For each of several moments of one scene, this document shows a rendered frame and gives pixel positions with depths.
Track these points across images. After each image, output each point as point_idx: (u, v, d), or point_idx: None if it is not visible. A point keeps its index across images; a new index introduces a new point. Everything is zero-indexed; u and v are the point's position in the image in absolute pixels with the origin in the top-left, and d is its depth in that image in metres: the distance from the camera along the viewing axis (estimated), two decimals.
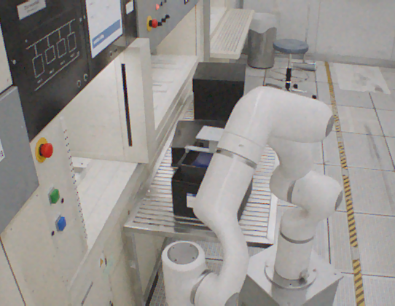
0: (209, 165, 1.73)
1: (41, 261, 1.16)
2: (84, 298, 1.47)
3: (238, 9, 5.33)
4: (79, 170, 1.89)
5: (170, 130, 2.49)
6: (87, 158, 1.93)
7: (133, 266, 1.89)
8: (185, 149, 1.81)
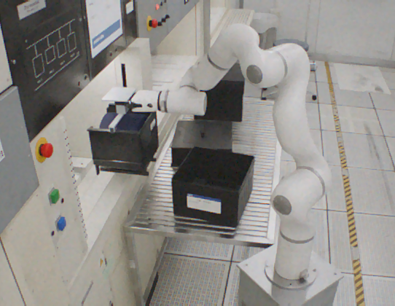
0: (142, 117, 1.66)
1: (41, 261, 1.16)
2: (84, 298, 1.47)
3: (238, 9, 5.33)
4: (79, 170, 1.89)
5: (170, 130, 2.49)
6: (87, 158, 1.93)
7: (133, 266, 1.89)
8: (112, 130, 1.56)
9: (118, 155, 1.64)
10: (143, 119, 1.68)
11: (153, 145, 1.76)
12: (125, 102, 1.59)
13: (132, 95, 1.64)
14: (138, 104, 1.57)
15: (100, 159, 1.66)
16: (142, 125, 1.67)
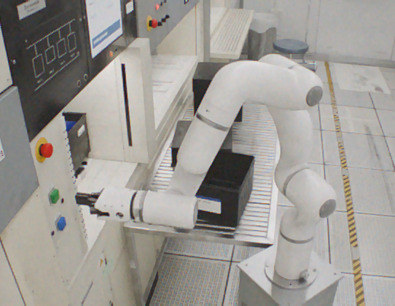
0: (69, 124, 1.74)
1: (41, 261, 1.16)
2: (84, 298, 1.47)
3: (238, 9, 5.33)
4: (79, 170, 1.89)
5: (170, 130, 2.49)
6: (87, 158, 1.93)
7: (133, 266, 1.89)
8: None
9: None
10: (71, 125, 1.76)
11: (83, 149, 1.83)
12: (90, 204, 1.17)
13: (95, 197, 1.20)
14: (103, 211, 1.15)
15: None
16: None
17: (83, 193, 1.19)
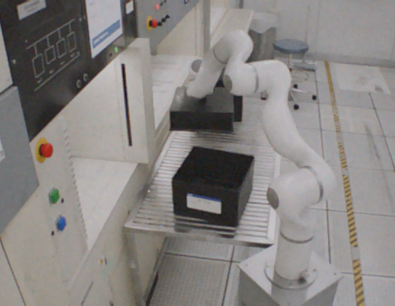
0: None
1: (41, 261, 1.16)
2: (84, 298, 1.47)
3: (238, 9, 5.33)
4: None
5: (170, 130, 2.49)
6: None
7: (133, 266, 1.89)
8: None
9: None
10: None
11: None
12: None
13: None
14: (212, 89, 1.99)
15: None
16: None
17: None
